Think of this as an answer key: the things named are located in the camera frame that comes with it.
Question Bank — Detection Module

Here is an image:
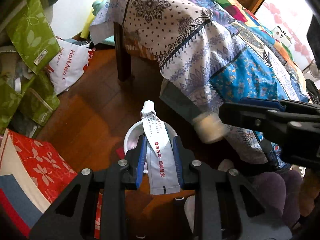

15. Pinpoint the grey sachet with red text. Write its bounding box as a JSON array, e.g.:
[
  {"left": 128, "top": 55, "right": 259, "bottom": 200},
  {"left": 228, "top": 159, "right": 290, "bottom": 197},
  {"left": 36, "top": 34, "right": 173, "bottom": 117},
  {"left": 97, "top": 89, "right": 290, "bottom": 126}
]
[{"left": 140, "top": 100, "right": 181, "bottom": 195}]

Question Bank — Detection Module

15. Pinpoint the white tape roll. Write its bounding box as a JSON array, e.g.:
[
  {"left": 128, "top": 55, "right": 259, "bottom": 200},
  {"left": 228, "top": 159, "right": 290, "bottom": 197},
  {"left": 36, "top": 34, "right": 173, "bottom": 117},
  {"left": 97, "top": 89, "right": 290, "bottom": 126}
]
[{"left": 193, "top": 112, "right": 228, "bottom": 144}]

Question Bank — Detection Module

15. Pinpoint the white trash bin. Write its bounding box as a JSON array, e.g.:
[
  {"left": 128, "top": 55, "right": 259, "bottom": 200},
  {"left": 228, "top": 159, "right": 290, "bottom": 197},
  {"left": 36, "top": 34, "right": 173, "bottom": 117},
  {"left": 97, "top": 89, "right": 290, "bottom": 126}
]
[{"left": 123, "top": 121, "right": 178, "bottom": 174}]

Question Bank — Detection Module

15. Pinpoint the standing electric fan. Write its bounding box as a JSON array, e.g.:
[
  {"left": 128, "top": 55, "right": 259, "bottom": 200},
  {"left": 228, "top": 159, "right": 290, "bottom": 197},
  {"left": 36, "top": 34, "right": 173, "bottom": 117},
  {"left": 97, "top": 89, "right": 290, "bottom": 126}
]
[{"left": 303, "top": 59, "right": 320, "bottom": 81}]

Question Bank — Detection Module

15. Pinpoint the dark wooden stool leg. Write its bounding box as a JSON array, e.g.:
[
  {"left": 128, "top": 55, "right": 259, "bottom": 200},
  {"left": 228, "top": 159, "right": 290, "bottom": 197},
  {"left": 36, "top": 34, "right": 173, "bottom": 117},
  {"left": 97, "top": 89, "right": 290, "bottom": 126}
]
[{"left": 113, "top": 22, "right": 132, "bottom": 82}]

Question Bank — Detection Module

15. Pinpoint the patchwork patterned bedspread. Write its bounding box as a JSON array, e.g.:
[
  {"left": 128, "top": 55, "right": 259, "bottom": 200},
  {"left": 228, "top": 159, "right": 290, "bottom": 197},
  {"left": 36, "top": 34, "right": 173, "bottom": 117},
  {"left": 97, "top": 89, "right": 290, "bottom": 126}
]
[{"left": 89, "top": 0, "right": 308, "bottom": 170}]

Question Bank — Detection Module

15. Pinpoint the red floral pattern box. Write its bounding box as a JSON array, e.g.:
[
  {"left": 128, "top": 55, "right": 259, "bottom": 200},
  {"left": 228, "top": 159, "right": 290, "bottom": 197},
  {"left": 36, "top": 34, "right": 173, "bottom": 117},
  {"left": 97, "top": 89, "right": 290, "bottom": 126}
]
[{"left": 0, "top": 128, "right": 103, "bottom": 239}]

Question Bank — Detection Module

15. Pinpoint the white HotMax plastic bag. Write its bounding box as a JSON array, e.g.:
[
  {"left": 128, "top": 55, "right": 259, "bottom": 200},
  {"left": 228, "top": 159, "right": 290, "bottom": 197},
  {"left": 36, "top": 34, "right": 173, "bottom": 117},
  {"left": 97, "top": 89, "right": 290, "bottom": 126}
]
[{"left": 47, "top": 39, "right": 95, "bottom": 95}]

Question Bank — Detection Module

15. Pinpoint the colourful patchwork fleece blanket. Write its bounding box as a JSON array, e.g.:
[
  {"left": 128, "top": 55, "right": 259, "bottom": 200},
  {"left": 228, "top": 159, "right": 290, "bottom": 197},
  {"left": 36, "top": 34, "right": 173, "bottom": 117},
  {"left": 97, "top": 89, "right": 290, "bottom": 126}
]
[{"left": 211, "top": 0, "right": 293, "bottom": 63}]

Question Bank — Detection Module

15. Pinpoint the green leaf pattern bag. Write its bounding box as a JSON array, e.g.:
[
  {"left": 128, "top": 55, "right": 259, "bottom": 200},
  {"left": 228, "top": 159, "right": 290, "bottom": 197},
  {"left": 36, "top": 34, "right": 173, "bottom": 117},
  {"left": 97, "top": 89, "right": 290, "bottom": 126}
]
[{"left": 1, "top": 0, "right": 60, "bottom": 133}]

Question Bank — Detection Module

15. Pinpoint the white wall switch box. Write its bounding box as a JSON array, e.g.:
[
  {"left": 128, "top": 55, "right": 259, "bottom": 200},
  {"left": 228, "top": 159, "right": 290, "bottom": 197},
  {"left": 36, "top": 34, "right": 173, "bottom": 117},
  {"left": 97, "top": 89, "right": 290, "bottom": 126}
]
[{"left": 271, "top": 25, "right": 292, "bottom": 47}]

